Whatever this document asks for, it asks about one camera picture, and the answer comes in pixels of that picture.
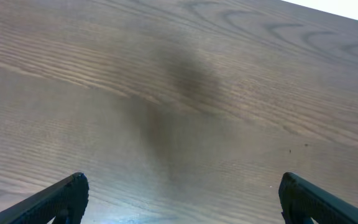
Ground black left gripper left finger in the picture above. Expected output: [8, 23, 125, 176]
[0, 172, 89, 224]

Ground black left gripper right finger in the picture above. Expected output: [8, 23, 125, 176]
[278, 172, 358, 224]

